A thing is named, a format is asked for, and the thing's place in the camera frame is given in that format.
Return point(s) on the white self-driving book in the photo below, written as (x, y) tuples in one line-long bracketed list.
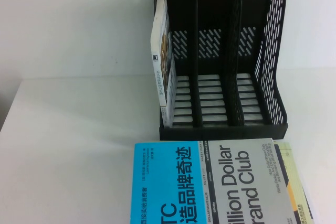
[(160, 51)]

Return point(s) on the blue and grey book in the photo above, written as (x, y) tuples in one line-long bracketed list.
[(183, 182)]

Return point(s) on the black plastic book stand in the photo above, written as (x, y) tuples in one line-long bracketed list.
[(215, 11)]

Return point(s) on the pale yellow book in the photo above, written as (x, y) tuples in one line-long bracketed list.
[(290, 166)]

